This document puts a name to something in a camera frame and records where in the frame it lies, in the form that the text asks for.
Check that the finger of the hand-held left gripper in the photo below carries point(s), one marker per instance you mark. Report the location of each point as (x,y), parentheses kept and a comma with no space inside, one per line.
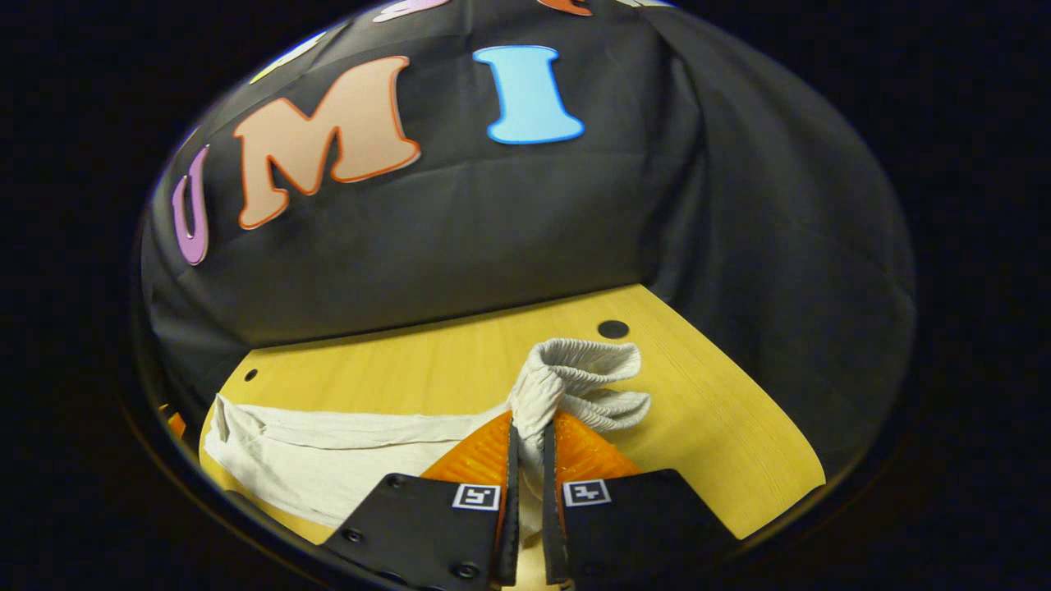
(176,424)

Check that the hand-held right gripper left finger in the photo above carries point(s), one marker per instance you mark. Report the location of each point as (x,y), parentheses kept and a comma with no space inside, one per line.
(509,533)

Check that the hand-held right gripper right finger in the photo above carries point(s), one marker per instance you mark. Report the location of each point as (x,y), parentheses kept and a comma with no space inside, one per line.
(554,542)

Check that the white jeans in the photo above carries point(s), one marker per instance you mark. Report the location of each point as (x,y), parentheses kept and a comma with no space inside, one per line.
(328,460)

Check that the black backdrop cloth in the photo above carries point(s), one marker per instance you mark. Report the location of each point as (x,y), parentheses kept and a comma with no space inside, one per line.
(493,230)

